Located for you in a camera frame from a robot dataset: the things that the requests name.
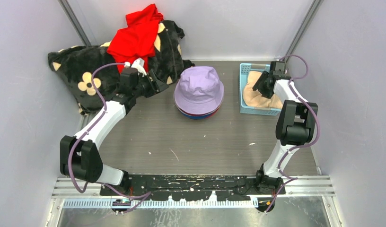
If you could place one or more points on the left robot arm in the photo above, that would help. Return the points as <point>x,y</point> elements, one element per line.
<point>79,154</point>

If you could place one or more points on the black floral plush blanket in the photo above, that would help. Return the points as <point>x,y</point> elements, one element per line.
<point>84,68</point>

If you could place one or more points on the blue bucket hat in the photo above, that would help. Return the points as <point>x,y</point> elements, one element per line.
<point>201,117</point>

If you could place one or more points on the beige bucket hat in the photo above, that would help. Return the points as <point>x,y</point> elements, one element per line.
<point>255,98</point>

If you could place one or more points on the red cloth on blanket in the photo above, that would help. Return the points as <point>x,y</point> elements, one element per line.
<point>137,39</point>

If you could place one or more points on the lilac bucket hat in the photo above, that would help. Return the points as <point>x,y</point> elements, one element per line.
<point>199,90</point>

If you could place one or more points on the dark red hat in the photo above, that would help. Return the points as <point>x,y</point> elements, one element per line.
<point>198,115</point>

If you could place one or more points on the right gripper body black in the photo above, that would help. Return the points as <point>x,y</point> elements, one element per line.
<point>266,91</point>

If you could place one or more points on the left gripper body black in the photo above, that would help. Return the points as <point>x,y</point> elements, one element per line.
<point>148,88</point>

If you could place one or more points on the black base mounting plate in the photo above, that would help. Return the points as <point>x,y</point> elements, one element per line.
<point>197,187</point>

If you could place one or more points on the light blue plastic basket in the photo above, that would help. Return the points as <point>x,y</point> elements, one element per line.
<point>244,70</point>

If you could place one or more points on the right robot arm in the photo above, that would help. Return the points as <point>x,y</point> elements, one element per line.
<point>295,127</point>

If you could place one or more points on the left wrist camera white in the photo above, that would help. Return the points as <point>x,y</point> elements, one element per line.
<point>138,64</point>

